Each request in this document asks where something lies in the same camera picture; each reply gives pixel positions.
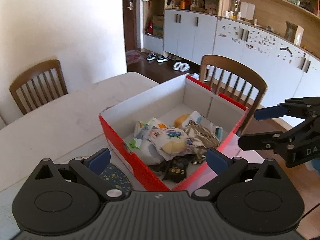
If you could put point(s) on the glass jar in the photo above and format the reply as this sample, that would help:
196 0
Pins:
235 5

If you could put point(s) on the red bottle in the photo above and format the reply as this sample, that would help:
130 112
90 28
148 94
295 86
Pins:
150 27

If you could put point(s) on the yellow bread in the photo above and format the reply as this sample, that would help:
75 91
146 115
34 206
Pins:
181 120

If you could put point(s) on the white slipper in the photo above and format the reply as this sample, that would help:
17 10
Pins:
177 66
185 67

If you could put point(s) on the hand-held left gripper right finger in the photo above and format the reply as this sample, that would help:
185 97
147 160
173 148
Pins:
217 160

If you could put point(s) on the orange jar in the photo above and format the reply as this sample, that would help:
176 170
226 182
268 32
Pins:
183 5

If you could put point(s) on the black snack packet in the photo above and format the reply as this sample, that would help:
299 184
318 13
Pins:
177 170

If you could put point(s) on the silver beige snack packet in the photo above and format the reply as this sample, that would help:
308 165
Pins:
202 135
200 155

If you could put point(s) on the person's right hand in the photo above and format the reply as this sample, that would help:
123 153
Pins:
314 166

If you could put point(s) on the grey door cabinet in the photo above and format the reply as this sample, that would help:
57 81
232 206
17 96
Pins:
185 35

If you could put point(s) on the open brown cardboard box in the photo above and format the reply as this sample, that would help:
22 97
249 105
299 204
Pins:
293 33

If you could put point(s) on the red cardboard box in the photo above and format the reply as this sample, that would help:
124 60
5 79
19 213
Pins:
147 173

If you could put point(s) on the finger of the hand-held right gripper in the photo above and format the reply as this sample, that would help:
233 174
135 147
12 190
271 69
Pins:
255 142
267 112

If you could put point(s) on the clear cake packet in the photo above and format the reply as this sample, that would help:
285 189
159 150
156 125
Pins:
172 142

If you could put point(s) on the white green bread bag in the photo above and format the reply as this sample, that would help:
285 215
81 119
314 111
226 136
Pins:
142 132

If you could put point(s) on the dark wooden door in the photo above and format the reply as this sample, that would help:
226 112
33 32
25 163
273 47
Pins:
131 30

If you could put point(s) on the white rounded container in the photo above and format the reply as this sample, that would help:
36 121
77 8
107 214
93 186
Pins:
247 11

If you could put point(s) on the patterned door rug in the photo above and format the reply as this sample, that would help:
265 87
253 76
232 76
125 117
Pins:
135 56

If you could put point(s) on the blue cracker packet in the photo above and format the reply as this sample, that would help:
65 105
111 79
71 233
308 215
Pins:
196 117

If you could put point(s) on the printed cardboard carton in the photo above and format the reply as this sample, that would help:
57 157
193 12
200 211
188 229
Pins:
158 26

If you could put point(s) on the white marble desktop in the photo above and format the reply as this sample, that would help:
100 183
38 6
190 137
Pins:
62 110

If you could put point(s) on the sticker covered white cabinet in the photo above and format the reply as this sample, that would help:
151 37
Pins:
275 62

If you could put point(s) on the wooden chair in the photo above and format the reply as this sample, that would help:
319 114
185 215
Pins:
32 72
225 61

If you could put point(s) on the dark white sneaker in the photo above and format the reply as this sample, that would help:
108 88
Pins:
151 56
162 58

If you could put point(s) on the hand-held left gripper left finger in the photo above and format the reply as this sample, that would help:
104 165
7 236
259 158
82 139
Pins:
100 160

